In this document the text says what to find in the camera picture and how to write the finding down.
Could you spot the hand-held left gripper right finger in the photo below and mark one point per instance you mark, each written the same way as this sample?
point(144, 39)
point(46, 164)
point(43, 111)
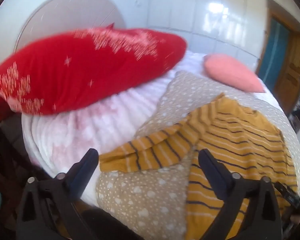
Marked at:
point(215, 173)

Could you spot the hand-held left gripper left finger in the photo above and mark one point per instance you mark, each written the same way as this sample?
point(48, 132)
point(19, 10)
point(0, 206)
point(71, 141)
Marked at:
point(81, 172)

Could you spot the yellow striped sweater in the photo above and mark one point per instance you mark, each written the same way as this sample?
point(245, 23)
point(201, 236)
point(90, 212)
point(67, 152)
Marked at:
point(230, 140)

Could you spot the white fluffy blanket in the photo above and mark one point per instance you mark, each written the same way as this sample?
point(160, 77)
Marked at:
point(100, 125)

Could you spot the beige heart print quilt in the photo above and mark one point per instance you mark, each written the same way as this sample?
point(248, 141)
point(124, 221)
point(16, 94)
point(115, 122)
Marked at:
point(145, 195)

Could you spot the red patterned pillow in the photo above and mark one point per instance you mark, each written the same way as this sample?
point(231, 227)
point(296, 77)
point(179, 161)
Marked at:
point(85, 70)

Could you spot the pink pillow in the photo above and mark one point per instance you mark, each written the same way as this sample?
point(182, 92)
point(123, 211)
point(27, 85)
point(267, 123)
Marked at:
point(233, 71)

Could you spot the wooden door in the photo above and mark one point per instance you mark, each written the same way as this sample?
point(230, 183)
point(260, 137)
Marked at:
point(291, 72)

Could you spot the teal curtain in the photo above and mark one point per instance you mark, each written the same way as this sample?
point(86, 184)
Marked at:
point(272, 50)

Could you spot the white round headboard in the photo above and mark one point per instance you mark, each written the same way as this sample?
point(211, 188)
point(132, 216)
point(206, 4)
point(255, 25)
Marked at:
point(65, 12)

